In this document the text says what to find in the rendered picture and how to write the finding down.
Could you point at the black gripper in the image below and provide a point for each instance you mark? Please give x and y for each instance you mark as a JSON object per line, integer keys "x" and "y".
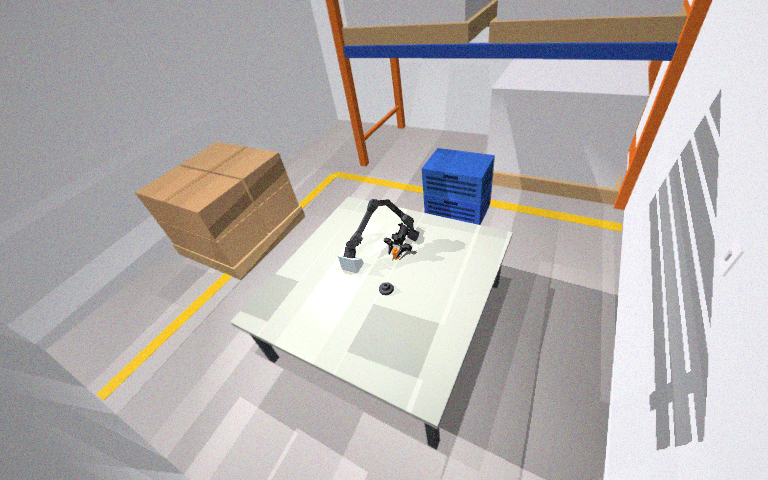
{"x": 402, "y": 248}

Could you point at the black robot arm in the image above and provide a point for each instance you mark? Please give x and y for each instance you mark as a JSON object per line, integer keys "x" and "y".
{"x": 355, "y": 240}

